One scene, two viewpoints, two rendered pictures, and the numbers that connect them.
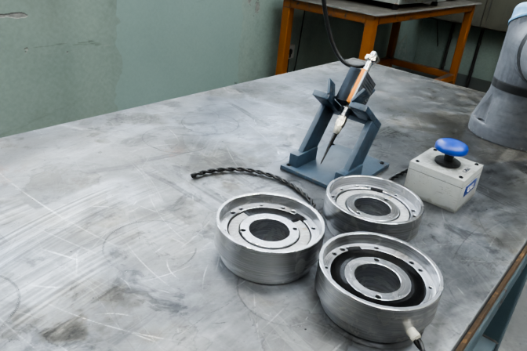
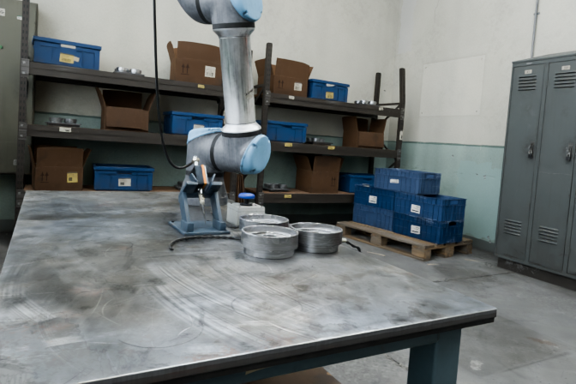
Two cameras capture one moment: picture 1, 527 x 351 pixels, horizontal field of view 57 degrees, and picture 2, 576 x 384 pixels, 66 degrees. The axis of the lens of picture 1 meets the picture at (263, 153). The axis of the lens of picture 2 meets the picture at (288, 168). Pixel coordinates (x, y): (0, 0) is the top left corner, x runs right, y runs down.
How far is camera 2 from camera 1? 73 cm
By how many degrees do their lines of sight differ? 68
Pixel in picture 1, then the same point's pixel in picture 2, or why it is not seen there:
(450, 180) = (259, 209)
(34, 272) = (245, 289)
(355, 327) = (331, 249)
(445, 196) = not seen: hidden behind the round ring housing
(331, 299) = (323, 241)
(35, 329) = (296, 292)
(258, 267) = (293, 245)
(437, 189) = not seen: hidden behind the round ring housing
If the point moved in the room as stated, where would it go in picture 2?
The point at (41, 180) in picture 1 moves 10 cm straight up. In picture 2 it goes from (120, 280) to (124, 208)
